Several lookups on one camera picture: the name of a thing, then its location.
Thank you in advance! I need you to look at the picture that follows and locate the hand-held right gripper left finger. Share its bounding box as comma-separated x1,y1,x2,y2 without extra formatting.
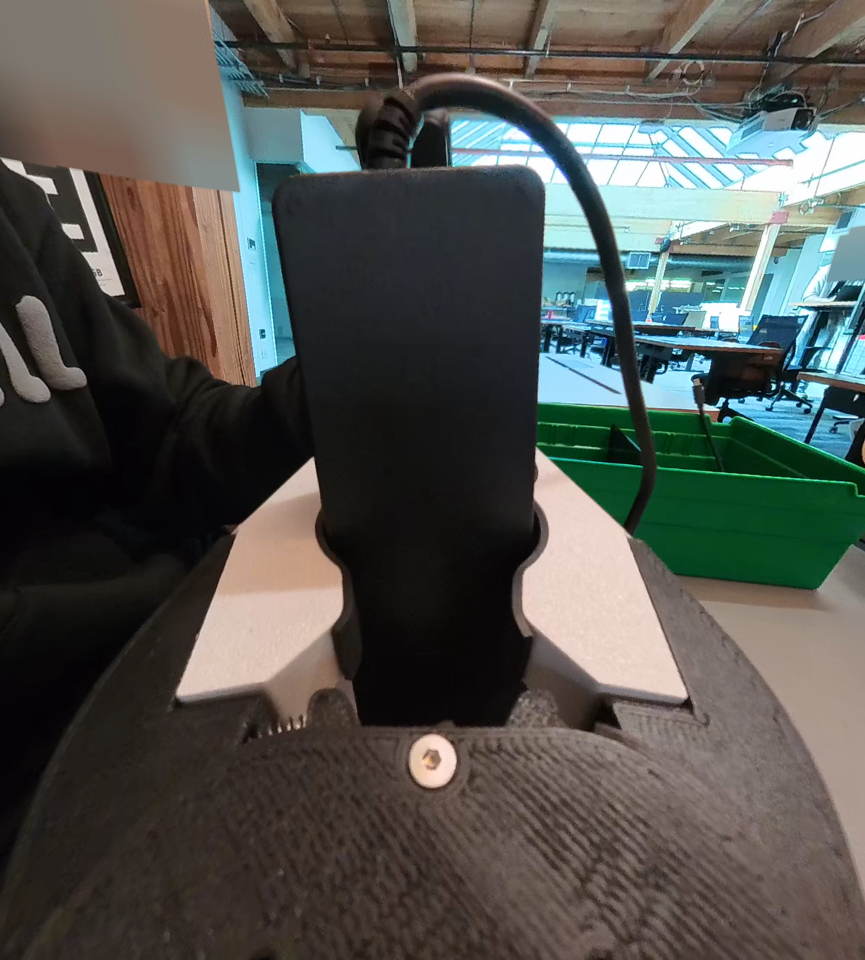
176,453,365,725

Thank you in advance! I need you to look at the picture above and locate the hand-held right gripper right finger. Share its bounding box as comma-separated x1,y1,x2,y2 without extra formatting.
511,448,690,732

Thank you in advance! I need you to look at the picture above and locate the black usb hub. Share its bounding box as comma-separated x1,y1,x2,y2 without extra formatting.
271,163,546,729

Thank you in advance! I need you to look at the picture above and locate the black usb hub cable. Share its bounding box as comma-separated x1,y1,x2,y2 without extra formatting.
355,72,659,537

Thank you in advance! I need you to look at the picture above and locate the person's left forearm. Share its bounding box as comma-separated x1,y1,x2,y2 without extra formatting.
166,356,315,530

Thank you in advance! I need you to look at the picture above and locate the green plastic bin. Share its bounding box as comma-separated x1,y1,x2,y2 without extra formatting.
536,402,865,591

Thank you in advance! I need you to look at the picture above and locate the person in black sleeve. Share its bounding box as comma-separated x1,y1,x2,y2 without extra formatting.
0,150,254,946

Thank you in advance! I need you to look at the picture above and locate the wooden office desk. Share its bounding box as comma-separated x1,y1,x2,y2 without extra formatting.
631,333,786,385
796,369,865,445

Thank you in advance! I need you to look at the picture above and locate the black office chair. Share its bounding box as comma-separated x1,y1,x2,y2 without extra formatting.
702,313,816,415

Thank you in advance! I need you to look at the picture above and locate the white ceiling projector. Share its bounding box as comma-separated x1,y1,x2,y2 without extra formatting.
725,88,818,156

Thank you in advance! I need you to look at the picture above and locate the thin dark cable with plug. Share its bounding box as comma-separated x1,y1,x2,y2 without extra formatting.
691,377,726,472

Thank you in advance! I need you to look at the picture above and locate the framed wall poster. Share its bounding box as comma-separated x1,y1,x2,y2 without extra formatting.
1,157,143,310

